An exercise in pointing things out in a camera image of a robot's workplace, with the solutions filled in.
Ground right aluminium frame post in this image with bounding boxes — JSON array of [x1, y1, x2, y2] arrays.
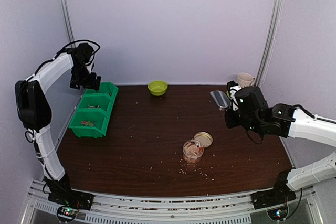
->
[[255, 0, 284, 88]]

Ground small green bowl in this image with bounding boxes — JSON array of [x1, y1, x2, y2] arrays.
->
[[148, 80, 168, 96]]

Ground left aluminium frame post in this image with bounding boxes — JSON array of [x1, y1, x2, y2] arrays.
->
[[60, 0, 75, 42]]

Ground orange candies pile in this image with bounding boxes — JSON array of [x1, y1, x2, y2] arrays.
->
[[80, 121, 96, 127]]

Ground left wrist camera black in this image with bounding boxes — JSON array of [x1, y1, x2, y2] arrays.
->
[[75, 43, 94, 65]]

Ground patterned ceramic mug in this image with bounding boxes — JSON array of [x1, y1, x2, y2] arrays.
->
[[237, 72, 255, 88]]

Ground clear plastic jar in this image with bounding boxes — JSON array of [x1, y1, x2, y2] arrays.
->
[[182, 140, 204, 164]]

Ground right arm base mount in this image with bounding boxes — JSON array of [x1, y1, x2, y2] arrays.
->
[[251, 188, 296, 222]]

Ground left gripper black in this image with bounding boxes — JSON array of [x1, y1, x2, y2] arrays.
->
[[70, 62, 101, 91]]

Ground dark wrapped candies pile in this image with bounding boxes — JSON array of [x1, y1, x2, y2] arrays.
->
[[87, 105, 102, 109]]

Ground green three-compartment candy bin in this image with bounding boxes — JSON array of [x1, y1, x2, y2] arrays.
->
[[69, 82, 119, 138]]

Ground aluminium frame post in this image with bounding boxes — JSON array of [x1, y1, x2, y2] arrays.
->
[[60, 0, 75, 42], [255, 0, 284, 88]]

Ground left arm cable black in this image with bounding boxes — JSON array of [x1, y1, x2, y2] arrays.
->
[[15, 39, 100, 143]]

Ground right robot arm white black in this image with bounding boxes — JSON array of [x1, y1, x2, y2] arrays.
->
[[225, 81, 335, 204]]

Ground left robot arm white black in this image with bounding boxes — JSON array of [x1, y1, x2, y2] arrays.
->
[[15, 44, 101, 182]]

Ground metal scoop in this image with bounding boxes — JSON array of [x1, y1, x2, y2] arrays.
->
[[210, 90, 232, 111]]

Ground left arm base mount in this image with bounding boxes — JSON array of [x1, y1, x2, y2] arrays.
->
[[48, 191, 94, 223]]

